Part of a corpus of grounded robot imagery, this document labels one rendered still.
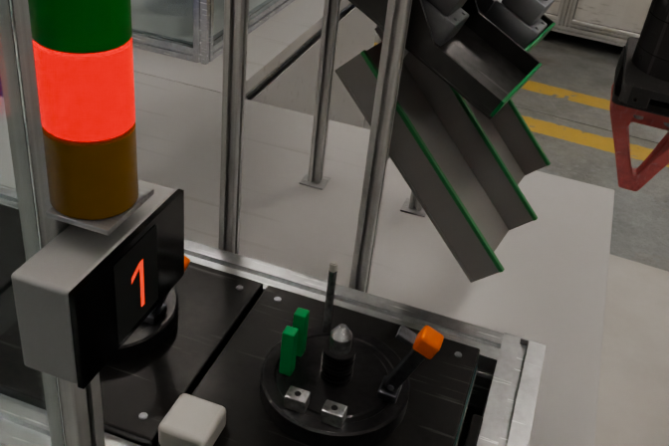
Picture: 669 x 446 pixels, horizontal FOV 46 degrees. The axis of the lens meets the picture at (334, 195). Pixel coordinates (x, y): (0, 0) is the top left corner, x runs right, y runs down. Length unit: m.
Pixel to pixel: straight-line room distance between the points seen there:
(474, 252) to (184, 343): 0.32
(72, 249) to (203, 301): 0.39
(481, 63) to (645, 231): 2.28
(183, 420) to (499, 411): 0.30
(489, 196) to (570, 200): 0.40
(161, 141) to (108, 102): 0.95
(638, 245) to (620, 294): 1.82
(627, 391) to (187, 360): 0.53
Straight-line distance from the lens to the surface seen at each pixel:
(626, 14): 4.66
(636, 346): 1.10
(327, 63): 1.18
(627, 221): 3.13
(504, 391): 0.82
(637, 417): 1.01
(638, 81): 0.57
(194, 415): 0.71
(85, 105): 0.43
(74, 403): 0.59
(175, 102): 1.51
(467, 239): 0.87
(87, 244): 0.48
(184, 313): 0.84
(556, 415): 0.96
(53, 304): 0.46
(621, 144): 0.62
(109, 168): 0.45
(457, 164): 0.96
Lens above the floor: 1.52
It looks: 32 degrees down
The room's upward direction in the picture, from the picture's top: 7 degrees clockwise
